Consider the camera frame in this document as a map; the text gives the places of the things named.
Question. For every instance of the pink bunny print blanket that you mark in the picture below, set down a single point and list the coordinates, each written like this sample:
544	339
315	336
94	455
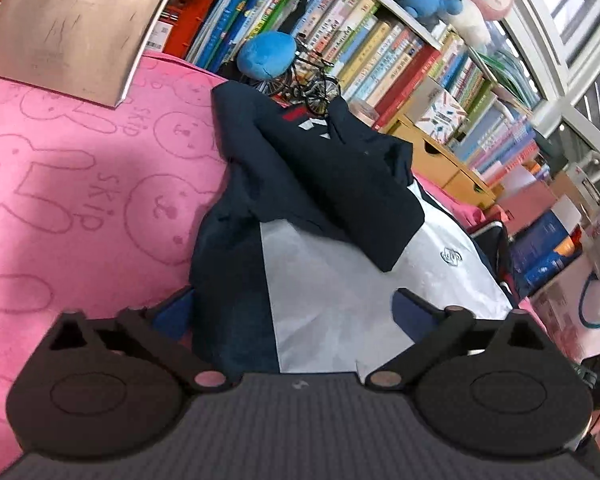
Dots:
80	210

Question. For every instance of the navy and white jacket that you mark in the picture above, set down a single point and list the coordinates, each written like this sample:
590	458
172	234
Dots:
320	185

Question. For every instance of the wooden drawer box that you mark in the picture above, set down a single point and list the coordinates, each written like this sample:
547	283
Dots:
445	165

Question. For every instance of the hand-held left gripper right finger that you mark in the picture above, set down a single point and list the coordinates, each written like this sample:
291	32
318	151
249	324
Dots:
411	312

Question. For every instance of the red plastic crate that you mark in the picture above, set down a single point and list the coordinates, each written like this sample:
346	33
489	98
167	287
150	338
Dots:
195	10

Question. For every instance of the black miniature bicycle model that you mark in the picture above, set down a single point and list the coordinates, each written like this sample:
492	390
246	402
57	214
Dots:
310	82

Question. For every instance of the row of colourful books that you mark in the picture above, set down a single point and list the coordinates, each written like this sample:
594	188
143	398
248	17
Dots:
380	50

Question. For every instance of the black bag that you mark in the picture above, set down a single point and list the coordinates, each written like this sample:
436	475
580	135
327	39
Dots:
495	250

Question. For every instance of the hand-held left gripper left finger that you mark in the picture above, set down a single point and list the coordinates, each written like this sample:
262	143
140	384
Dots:
176	316

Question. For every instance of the blue cardboard box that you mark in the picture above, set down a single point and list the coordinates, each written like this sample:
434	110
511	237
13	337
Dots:
540	245

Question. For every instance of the blue plush ball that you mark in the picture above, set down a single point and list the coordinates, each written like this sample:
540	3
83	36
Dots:
266	55

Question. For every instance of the white cardboard box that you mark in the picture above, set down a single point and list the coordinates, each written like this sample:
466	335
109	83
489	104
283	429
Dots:
570	310

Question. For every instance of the white window frame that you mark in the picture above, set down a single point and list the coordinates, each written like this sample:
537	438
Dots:
545	45

